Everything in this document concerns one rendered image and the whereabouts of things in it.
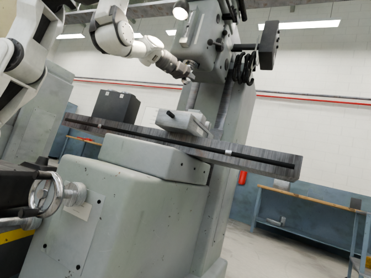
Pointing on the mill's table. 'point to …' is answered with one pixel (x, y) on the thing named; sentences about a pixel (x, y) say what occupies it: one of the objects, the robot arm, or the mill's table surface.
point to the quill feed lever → (217, 44)
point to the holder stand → (116, 106)
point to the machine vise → (183, 123)
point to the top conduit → (243, 10)
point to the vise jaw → (198, 117)
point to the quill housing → (201, 36)
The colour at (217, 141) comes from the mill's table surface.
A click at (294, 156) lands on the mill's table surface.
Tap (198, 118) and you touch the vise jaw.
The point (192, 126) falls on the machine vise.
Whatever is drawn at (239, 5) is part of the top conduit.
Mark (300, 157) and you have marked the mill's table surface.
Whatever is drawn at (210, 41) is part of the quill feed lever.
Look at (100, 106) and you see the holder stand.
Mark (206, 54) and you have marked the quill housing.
